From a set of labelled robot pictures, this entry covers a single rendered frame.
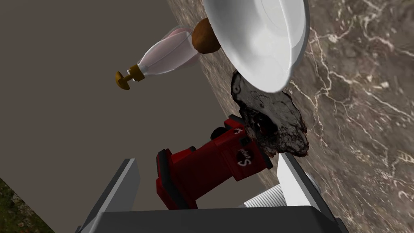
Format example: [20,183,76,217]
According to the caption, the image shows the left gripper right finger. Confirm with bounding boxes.
[277,153,336,222]

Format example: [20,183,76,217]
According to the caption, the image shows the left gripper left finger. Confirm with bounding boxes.
[76,158,141,233]

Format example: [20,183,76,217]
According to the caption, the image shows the white ribbed cylinder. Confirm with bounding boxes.
[239,173,322,208]

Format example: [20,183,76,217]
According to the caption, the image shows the clear bottle with gold pump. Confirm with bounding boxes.
[115,25,203,91]

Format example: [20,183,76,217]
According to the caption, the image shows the white bowl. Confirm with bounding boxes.
[202,0,311,94]

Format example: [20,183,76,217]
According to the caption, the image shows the brown round fruit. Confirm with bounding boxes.
[191,17,222,55]

